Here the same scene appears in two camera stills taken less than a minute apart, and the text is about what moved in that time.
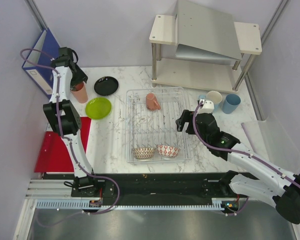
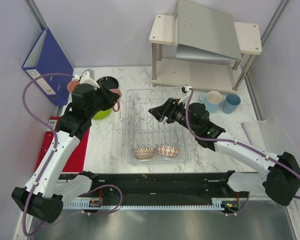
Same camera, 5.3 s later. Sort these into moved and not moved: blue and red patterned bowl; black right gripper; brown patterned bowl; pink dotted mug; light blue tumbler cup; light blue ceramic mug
Moved: pink dotted mug; black right gripper
Not moved: blue and red patterned bowl; brown patterned bowl; light blue tumbler cup; light blue ceramic mug
